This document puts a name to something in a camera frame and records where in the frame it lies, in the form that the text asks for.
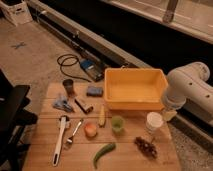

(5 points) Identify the yellow plastic tray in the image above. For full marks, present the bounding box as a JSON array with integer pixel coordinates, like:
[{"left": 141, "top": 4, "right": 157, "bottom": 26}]
[{"left": 104, "top": 68, "right": 168, "bottom": 110}]

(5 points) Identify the dark grape bunch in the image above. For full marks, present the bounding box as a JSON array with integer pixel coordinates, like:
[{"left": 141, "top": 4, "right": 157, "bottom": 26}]
[{"left": 134, "top": 137, "right": 158, "bottom": 159}]

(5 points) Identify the white handled spatula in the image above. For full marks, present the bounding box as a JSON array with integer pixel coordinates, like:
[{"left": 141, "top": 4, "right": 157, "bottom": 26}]
[{"left": 52, "top": 115, "right": 68, "bottom": 167}]

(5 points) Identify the dark rectangular remote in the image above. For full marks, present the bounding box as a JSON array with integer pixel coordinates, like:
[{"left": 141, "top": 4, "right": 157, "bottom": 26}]
[{"left": 74, "top": 98, "right": 93, "bottom": 114}]

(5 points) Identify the wooden board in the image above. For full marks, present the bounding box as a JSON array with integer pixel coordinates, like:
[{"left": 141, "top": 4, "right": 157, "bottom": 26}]
[{"left": 23, "top": 83, "right": 181, "bottom": 171}]

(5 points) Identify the orange red apple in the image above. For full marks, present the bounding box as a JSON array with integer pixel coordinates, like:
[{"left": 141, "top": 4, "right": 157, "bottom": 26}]
[{"left": 84, "top": 123, "right": 97, "bottom": 137}]

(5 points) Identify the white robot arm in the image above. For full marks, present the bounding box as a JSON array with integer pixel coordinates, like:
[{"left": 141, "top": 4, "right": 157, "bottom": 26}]
[{"left": 161, "top": 62, "right": 213, "bottom": 126}]

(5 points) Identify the dark metal cup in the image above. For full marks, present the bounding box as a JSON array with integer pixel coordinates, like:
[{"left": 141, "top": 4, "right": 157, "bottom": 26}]
[{"left": 62, "top": 79, "right": 75, "bottom": 97}]

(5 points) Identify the white paper cup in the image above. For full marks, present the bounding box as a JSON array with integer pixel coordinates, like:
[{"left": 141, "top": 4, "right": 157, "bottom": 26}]
[{"left": 146, "top": 112, "right": 163, "bottom": 134}]

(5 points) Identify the blue black power tool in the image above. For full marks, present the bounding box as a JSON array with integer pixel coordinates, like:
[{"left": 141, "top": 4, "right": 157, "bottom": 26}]
[{"left": 80, "top": 59, "right": 104, "bottom": 82}]

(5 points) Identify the blue sponge block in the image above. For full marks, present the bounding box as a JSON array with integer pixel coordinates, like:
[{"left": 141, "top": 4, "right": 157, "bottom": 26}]
[{"left": 86, "top": 86, "right": 103, "bottom": 97}]

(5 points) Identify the black chair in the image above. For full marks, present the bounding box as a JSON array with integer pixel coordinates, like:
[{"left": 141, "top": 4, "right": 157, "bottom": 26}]
[{"left": 0, "top": 69, "right": 38, "bottom": 171}]

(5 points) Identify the green plastic cup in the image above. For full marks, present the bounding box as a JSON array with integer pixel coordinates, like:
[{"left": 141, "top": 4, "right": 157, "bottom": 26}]
[{"left": 111, "top": 115, "right": 124, "bottom": 134}]

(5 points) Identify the black coiled cable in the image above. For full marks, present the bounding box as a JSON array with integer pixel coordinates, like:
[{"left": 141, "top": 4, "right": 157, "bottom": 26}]
[{"left": 56, "top": 53, "right": 92, "bottom": 83}]

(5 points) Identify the green chili pepper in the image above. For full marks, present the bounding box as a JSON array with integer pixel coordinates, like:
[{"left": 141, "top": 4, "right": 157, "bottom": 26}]
[{"left": 93, "top": 143, "right": 116, "bottom": 168}]

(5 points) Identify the white cardboard box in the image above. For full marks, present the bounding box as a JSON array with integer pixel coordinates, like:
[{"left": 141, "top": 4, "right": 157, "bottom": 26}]
[{"left": 0, "top": 0, "right": 32, "bottom": 26}]

